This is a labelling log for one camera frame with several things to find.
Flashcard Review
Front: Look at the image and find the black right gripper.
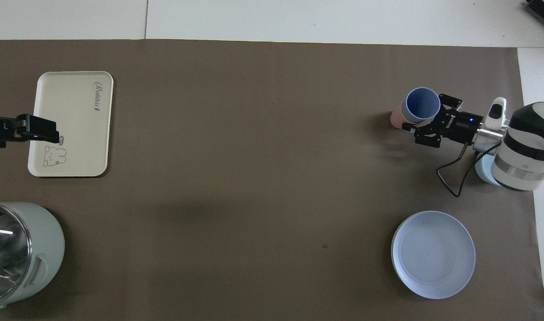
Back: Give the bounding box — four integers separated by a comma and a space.
402, 93, 483, 148

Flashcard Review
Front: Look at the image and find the blue ribbed cup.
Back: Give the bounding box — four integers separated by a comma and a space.
401, 87, 442, 124

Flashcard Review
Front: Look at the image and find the pink cup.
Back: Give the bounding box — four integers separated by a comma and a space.
390, 105, 411, 130

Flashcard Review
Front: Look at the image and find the cream rabbit print tray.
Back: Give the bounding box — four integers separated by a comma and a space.
28, 71, 114, 178

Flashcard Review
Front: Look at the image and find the light blue bowl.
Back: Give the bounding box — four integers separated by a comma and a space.
474, 153, 505, 186

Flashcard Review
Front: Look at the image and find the pale blue plate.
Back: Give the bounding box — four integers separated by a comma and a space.
391, 210, 476, 300

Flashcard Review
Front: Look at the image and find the dark ribbed metal device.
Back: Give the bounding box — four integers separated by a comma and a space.
524, 0, 544, 24

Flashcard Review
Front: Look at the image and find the brown paper table mat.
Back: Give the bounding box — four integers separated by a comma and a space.
0, 39, 544, 321

